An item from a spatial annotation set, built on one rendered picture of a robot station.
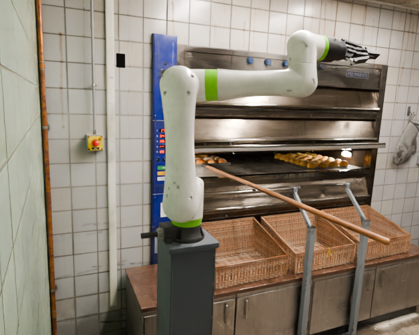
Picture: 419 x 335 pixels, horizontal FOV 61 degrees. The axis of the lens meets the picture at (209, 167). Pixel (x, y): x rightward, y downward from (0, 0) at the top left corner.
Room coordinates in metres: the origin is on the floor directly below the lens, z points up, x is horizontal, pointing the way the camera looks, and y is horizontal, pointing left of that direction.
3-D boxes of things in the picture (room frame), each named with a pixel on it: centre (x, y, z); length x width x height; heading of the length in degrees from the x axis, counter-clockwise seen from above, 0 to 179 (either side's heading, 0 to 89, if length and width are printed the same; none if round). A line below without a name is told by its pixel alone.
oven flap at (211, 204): (2.86, -0.63, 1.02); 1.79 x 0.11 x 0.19; 114
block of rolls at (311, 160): (3.50, -0.99, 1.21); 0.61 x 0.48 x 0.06; 24
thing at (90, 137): (2.22, 0.72, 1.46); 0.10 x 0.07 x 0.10; 114
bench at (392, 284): (2.55, -0.65, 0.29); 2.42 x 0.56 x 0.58; 114
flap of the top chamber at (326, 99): (2.86, -0.63, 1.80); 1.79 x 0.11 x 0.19; 114
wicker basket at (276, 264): (2.38, -0.21, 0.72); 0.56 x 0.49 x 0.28; 115
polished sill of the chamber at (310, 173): (2.88, -0.63, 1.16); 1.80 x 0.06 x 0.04; 114
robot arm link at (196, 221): (1.36, 0.09, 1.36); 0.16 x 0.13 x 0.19; 176
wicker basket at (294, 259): (2.62, -0.77, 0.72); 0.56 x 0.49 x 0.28; 115
